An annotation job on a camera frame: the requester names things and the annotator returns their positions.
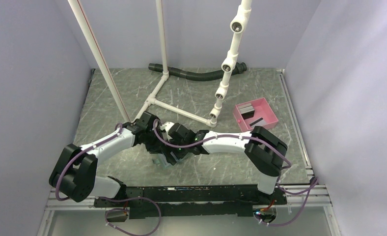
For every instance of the pink plastic card tray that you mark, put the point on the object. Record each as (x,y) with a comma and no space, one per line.
(262,110)

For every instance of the black striped card in tray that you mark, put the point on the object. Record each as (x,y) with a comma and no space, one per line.
(258,122)

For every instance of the white PVC pipe frame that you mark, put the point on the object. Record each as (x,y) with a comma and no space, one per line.
(237,26)

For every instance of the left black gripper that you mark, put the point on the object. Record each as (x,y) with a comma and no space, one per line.
(153,149)

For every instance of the grey card stack in tray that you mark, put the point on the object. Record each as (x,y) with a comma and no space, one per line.
(246,110)

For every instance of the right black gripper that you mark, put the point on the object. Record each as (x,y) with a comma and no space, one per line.
(167,151)

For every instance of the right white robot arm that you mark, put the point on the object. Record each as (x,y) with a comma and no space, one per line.
(266,151)

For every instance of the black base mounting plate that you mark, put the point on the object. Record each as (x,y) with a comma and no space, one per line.
(149,201)

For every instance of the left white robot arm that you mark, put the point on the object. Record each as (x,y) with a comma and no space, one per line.
(75,173)

